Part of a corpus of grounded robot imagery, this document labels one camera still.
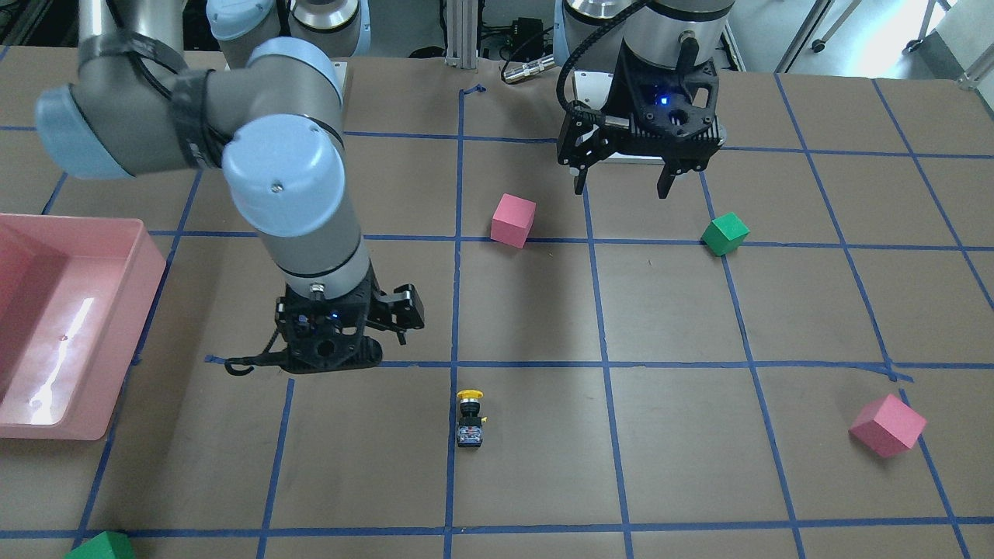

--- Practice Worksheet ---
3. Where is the green cube near base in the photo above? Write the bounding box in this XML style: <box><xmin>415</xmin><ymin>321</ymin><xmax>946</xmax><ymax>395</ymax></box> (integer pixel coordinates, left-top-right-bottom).
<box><xmin>700</xmin><ymin>212</ymin><xmax>750</xmax><ymax>257</ymax></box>

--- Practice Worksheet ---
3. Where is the pink plastic bin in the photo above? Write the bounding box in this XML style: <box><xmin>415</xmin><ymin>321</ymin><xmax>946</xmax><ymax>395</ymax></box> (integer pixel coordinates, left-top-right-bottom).
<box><xmin>1</xmin><ymin>214</ymin><xmax>165</xmax><ymax>441</ymax></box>

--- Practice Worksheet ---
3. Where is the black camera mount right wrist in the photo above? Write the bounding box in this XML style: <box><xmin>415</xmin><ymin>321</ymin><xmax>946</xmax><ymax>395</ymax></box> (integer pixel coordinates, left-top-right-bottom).
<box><xmin>276</xmin><ymin>311</ymin><xmax>384</xmax><ymax>374</ymax></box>

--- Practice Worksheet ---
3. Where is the green cube near bin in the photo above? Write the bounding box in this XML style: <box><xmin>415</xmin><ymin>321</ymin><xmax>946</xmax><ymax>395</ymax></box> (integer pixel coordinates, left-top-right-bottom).
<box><xmin>64</xmin><ymin>531</ymin><xmax>137</xmax><ymax>559</ymax></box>

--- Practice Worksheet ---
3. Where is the black camera mount wrist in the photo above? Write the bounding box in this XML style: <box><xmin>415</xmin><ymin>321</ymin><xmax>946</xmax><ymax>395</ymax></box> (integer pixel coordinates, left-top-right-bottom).
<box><xmin>276</xmin><ymin>311</ymin><xmax>384</xmax><ymax>374</ymax></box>
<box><xmin>601</xmin><ymin>39</ymin><xmax>721</xmax><ymax>143</ymax></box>

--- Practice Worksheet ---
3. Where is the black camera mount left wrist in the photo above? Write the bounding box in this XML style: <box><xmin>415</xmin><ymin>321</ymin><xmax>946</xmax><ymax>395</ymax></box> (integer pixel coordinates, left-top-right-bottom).
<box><xmin>601</xmin><ymin>39</ymin><xmax>721</xmax><ymax>143</ymax></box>

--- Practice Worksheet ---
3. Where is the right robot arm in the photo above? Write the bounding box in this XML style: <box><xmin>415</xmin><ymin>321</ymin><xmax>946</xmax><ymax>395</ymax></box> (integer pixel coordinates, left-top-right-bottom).
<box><xmin>35</xmin><ymin>1</ymin><xmax>423</xmax><ymax>335</ymax></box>

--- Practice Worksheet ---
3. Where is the yellow push button switch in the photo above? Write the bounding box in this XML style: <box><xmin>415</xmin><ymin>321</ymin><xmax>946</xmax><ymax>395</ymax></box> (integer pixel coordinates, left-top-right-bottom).
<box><xmin>455</xmin><ymin>389</ymin><xmax>487</xmax><ymax>448</ymax></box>

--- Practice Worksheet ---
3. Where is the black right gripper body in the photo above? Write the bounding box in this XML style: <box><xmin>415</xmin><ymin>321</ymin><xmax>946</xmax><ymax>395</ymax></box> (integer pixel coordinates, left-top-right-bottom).
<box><xmin>274</xmin><ymin>276</ymin><xmax>382</xmax><ymax>342</ymax></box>

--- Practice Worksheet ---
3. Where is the aluminium frame post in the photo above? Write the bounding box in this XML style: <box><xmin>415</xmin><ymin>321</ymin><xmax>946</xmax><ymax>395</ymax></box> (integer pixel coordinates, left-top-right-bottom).
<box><xmin>443</xmin><ymin>0</ymin><xmax>481</xmax><ymax>71</ymax></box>

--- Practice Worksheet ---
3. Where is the pink cube near centre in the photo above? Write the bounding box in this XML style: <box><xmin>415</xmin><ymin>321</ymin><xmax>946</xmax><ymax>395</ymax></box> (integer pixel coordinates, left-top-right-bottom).
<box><xmin>489</xmin><ymin>193</ymin><xmax>537</xmax><ymax>250</ymax></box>

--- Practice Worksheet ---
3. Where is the silver cable connector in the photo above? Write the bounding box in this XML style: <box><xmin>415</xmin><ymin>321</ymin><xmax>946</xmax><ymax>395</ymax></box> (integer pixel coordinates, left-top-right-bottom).
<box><xmin>501</xmin><ymin>54</ymin><xmax>557</xmax><ymax>85</ymax></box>

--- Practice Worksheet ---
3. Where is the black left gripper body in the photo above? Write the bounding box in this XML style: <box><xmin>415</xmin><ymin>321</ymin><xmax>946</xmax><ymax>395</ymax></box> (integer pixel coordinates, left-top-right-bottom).
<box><xmin>557</xmin><ymin>100</ymin><xmax>718</xmax><ymax>167</ymax></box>

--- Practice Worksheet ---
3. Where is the pink cube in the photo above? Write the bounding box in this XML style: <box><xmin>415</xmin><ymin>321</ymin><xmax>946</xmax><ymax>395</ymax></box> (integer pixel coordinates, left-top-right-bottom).
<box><xmin>489</xmin><ymin>193</ymin><xmax>537</xmax><ymax>250</ymax></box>
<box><xmin>849</xmin><ymin>395</ymin><xmax>928</xmax><ymax>459</ymax></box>

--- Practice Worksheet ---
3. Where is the pink cube far side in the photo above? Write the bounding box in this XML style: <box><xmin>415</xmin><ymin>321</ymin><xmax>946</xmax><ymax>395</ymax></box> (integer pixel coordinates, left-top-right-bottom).
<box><xmin>849</xmin><ymin>395</ymin><xmax>928</xmax><ymax>459</ymax></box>

